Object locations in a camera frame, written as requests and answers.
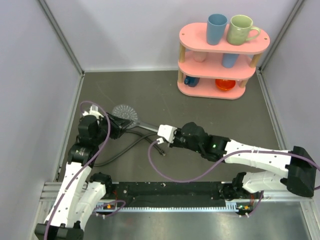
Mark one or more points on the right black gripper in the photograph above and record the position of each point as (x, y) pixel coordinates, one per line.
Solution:
(174, 143)

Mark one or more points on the light blue cup middle shelf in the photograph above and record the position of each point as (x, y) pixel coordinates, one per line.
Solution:
(229, 60)

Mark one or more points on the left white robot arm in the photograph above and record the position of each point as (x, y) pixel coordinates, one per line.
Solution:
(79, 192)

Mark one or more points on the orange bowl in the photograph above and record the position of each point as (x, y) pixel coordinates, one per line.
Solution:
(225, 84)

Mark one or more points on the aluminium rail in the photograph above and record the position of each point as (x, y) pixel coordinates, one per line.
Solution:
(236, 201)

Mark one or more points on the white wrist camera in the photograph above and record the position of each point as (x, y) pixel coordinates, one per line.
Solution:
(166, 133)
(93, 111)

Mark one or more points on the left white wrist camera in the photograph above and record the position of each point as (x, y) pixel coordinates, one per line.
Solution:
(93, 111)

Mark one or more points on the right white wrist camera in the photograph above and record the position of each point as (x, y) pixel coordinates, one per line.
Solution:
(166, 133)

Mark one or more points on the dark blue cup bottom shelf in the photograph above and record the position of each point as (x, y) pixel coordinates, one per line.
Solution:
(191, 81)

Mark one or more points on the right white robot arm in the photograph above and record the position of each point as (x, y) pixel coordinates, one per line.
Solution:
(293, 170)

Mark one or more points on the green mug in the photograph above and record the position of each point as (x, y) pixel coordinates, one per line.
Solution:
(241, 30)

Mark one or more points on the pink three-tier shelf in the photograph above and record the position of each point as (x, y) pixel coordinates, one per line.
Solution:
(192, 38)

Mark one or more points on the pink cup middle shelf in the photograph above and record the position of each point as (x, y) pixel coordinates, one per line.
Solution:
(199, 56)

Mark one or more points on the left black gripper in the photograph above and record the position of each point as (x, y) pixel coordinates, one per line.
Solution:
(120, 124)

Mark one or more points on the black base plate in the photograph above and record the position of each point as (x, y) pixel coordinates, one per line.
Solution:
(167, 194)

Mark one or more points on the blue tumbler on top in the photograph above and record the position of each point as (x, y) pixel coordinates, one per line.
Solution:
(216, 25)

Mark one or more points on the grey shower head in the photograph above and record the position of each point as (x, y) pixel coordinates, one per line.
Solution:
(128, 113)

